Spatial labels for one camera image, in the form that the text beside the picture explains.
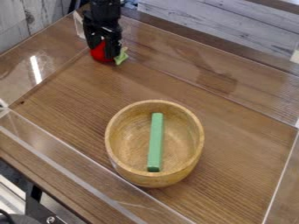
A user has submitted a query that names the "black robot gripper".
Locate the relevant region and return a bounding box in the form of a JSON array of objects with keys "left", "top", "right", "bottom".
[{"left": 83, "top": 0, "right": 122, "bottom": 60}]

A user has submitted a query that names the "red plush strawberry toy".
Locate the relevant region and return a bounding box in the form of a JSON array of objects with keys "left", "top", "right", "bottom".
[{"left": 89, "top": 39, "right": 130, "bottom": 66}]

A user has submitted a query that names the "green rectangular stick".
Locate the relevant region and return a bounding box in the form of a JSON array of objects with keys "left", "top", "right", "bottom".
[{"left": 147, "top": 113, "right": 165, "bottom": 172}]

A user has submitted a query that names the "oval wooden bowl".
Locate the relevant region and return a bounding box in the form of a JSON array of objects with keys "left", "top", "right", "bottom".
[{"left": 106, "top": 100, "right": 205, "bottom": 188}]

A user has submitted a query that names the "black metal table leg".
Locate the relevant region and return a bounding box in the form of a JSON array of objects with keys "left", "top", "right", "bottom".
[{"left": 24, "top": 185, "right": 67, "bottom": 224}]

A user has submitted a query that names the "clear acrylic corner bracket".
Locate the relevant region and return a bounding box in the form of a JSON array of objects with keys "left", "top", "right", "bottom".
[{"left": 72, "top": 11, "right": 86, "bottom": 40}]

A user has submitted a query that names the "clear acrylic tray wall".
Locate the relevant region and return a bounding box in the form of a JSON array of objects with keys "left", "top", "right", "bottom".
[{"left": 0, "top": 12, "right": 299, "bottom": 224}]

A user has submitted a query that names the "black cable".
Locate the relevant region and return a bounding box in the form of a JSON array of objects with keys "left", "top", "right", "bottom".
[{"left": 0, "top": 208, "right": 22, "bottom": 224}]

